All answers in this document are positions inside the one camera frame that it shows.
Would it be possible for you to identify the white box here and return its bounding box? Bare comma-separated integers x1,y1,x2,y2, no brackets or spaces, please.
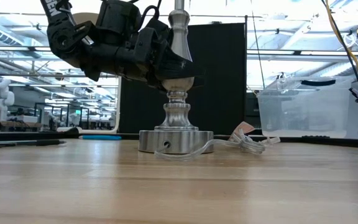
21,114,39,124

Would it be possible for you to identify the black pen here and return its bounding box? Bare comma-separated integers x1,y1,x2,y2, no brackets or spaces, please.
0,139,67,149

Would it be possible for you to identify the black partition screen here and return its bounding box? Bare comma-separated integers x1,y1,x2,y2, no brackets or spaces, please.
118,22,248,136

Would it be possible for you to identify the pink cord tag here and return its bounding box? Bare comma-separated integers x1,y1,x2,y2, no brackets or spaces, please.
228,121,256,142

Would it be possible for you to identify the light blue marker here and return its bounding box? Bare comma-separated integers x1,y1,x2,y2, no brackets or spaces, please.
78,134,123,141

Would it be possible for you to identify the thin black hanging cable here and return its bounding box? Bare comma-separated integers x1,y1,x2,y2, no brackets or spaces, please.
250,0,266,90

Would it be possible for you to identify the wooden workbench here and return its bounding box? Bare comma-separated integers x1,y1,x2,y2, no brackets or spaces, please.
0,119,44,129

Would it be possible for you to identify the clear lamp cord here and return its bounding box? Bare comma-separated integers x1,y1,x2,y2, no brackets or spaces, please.
154,128,282,162

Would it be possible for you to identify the yellow hanging cable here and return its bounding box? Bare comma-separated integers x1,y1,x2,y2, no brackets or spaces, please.
324,0,358,96

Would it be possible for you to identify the clear plastic storage bin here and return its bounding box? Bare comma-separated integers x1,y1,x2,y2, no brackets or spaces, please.
256,75,358,140

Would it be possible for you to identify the silver metal lamp base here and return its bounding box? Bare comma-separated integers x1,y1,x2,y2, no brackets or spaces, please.
138,0,215,155

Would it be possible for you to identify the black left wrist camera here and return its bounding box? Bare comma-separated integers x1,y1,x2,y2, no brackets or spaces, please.
96,0,143,45

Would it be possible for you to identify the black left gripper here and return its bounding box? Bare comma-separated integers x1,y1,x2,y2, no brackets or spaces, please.
80,17,207,92

